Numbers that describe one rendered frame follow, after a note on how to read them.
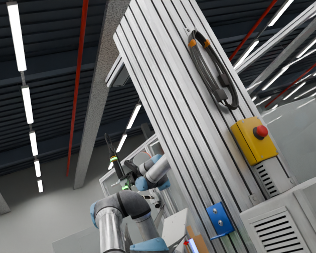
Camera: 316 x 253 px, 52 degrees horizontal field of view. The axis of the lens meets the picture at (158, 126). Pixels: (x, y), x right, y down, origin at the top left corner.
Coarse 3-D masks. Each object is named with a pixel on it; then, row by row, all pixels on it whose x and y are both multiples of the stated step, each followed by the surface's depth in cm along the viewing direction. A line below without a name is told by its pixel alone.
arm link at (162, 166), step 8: (160, 160) 163; (152, 168) 167; (160, 168) 163; (168, 168) 162; (144, 176) 171; (152, 176) 166; (160, 176) 166; (136, 184) 171; (144, 184) 168; (152, 184) 170
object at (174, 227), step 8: (176, 216) 229; (184, 216) 221; (168, 224) 232; (176, 224) 224; (184, 224) 216; (168, 232) 227; (176, 232) 219; (184, 232) 211; (168, 240) 222; (176, 240) 214; (184, 240) 208; (176, 248) 209
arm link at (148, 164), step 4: (156, 156) 183; (160, 156) 184; (148, 160) 186; (152, 160) 183; (156, 160) 181; (144, 164) 187; (148, 164) 185; (152, 164) 183; (144, 168) 186; (148, 168) 185
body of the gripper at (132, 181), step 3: (138, 168) 190; (132, 171) 194; (138, 171) 189; (129, 174) 193; (132, 174) 193; (135, 174) 194; (138, 174) 192; (141, 174) 189; (129, 177) 195; (132, 177) 192; (135, 177) 194; (138, 177) 192; (129, 180) 195; (132, 180) 192; (135, 180) 192; (129, 183) 194; (132, 183) 194
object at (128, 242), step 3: (126, 225) 221; (126, 228) 220; (126, 231) 220; (126, 234) 219; (126, 237) 219; (129, 237) 211; (126, 240) 220; (129, 240) 211; (126, 243) 221; (129, 243) 212; (132, 243) 205; (129, 246) 214; (126, 249) 223; (129, 249) 217
